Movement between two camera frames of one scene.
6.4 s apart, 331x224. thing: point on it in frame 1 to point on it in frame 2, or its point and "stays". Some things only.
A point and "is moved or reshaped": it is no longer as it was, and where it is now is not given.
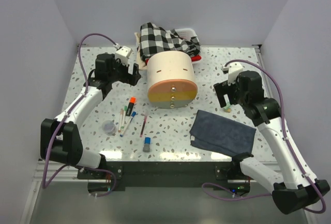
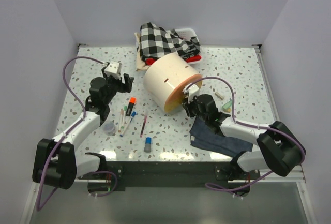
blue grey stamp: (147, 143) stays
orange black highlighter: (132, 101) stays
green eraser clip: (227, 108) stays
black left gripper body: (119, 71) to (113, 83)
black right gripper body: (235, 96) to (192, 108)
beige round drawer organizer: (171, 81) is moved or reshaped
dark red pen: (143, 126) stays
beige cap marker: (121, 119) stays
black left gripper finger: (136, 71) to (128, 80)
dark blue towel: (214, 133) stays
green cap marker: (124, 117) stays
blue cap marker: (133, 115) stays
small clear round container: (108, 128) stays
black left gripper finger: (132, 79) to (125, 87)
